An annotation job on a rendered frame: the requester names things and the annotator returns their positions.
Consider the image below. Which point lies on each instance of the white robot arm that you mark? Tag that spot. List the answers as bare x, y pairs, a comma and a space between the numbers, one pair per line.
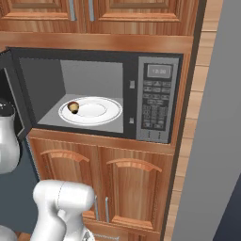
62, 200

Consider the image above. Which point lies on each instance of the black and grey microwave oven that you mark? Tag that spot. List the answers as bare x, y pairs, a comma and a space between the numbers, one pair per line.
157, 100

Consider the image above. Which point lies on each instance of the arched wooden cupboard door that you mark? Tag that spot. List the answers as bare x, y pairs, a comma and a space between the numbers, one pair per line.
135, 191
69, 169

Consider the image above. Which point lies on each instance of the black microwave door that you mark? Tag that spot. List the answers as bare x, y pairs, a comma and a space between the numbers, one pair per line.
12, 78

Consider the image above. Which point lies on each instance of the white round plate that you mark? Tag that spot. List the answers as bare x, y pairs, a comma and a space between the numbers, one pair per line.
94, 109

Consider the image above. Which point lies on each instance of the small brown cupcake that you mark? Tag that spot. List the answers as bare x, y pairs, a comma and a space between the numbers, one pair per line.
73, 108

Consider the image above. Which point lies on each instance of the grey refrigerator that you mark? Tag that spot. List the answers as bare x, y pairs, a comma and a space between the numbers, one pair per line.
213, 141

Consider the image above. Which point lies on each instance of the wooden drawer front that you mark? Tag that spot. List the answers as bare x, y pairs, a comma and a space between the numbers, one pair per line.
125, 233

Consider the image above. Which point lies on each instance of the wooden cupboard frame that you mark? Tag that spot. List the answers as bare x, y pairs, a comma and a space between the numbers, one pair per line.
94, 42

